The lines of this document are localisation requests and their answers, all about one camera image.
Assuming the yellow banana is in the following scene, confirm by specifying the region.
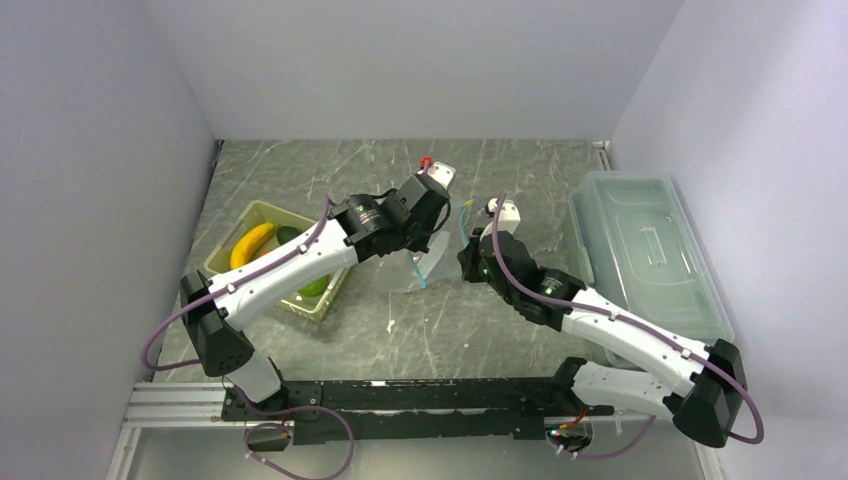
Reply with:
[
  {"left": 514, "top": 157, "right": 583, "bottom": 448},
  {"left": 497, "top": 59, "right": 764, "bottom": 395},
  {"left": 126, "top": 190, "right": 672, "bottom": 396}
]
[{"left": 229, "top": 222, "right": 276, "bottom": 270}]

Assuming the aluminium frame rail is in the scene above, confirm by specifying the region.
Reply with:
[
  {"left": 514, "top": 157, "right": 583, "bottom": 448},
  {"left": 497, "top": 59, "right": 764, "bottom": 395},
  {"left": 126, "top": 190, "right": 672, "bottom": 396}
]
[{"left": 123, "top": 383, "right": 226, "bottom": 428}]

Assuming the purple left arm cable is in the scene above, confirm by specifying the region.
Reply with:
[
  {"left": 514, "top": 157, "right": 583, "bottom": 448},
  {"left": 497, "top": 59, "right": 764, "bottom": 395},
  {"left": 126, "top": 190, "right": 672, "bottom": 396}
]
[{"left": 141, "top": 193, "right": 334, "bottom": 374}]

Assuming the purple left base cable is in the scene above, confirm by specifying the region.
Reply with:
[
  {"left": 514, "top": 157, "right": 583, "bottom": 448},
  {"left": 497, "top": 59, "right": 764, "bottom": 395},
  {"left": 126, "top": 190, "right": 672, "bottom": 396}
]
[{"left": 228, "top": 390, "right": 359, "bottom": 480}]

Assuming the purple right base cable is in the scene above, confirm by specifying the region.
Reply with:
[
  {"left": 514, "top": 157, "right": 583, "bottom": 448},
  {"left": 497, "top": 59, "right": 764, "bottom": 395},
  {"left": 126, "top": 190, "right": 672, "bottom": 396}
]
[{"left": 548, "top": 413, "right": 657, "bottom": 463}]

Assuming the clear zip bag blue zipper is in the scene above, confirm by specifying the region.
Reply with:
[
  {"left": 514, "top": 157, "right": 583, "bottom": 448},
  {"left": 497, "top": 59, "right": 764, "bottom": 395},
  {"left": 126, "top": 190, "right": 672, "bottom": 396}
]
[{"left": 378, "top": 200, "right": 473, "bottom": 293}]

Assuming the green bumpy fruit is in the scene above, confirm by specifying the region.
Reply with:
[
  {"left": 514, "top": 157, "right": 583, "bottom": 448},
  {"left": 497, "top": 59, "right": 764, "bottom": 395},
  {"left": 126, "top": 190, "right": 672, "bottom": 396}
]
[{"left": 297, "top": 274, "right": 332, "bottom": 298}]

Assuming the clear plastic lidded container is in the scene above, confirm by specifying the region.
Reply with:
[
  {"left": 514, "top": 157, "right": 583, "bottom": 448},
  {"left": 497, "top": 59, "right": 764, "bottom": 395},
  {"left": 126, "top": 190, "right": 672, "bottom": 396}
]
[{"left": 564, "top": 172, "right": 735, "bottom": 344}]

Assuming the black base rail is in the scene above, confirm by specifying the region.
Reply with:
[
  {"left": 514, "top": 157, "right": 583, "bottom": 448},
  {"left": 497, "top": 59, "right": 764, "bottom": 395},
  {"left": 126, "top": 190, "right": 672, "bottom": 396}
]
[{"left": 221, "top": 377, "right": 614, "bottom": 445}]

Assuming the pale yellow plastic basket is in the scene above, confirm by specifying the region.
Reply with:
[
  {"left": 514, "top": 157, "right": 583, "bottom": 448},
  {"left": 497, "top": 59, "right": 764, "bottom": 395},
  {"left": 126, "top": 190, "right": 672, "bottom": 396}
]
[{"left": 204, "top": 200, "right": 350, "bottom": 323}]

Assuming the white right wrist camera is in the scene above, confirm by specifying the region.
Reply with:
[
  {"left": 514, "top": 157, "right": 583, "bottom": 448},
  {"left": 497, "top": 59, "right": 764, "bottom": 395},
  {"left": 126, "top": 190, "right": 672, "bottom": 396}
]
[{"left": 483, "top": 198, "right": 521, "bottom": 236}]

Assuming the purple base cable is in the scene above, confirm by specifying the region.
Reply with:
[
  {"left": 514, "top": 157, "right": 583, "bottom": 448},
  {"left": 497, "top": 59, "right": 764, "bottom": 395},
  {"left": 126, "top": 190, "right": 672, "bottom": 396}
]
[
  {"left": 228, "top": 390, "right": 359, "bottom": 480},
  {"left": 548, "top": 413, "right": 657, "bottom": 463}
]

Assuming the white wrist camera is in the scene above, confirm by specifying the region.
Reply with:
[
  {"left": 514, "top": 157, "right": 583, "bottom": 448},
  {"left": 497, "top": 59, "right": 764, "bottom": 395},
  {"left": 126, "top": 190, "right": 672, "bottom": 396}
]
[
  {"left": 419, "top": 156, "right": 456, "bottom": 190},
  {"left": 483, "top": 198, "right": 521, "bottom": 236}
]

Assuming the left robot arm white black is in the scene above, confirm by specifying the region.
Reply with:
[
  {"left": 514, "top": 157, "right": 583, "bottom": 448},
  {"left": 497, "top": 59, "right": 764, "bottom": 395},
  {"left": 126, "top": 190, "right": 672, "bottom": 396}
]
[{"left": 180, "top": 162, "right": 455, "bottom": 420}]

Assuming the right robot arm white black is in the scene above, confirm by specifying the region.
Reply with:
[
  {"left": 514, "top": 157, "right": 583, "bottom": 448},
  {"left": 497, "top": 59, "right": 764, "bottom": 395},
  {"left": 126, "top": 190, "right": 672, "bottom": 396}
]
[{"left": 457, "top": 228, "right": 753, "bottom": 448}]

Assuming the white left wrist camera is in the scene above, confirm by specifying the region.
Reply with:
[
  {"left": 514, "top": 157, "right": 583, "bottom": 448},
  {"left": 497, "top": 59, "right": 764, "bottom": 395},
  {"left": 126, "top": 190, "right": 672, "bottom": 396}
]
[{"left": 419, "top": 156, "right": 456, "bottom": 190}]

